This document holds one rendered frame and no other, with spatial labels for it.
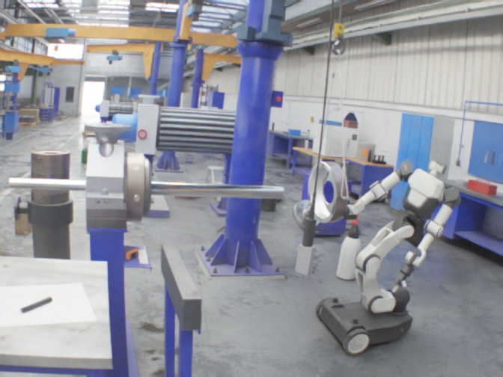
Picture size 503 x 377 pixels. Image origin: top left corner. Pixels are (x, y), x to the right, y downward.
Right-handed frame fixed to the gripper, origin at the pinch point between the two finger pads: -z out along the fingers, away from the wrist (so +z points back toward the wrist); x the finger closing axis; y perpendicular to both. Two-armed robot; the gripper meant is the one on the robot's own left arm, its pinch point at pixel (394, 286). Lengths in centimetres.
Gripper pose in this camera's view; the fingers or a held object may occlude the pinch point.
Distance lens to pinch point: 297.3
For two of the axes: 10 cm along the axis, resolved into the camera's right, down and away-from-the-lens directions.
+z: 6.4, -7.6, 1.2
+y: 6.4, 4.5, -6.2
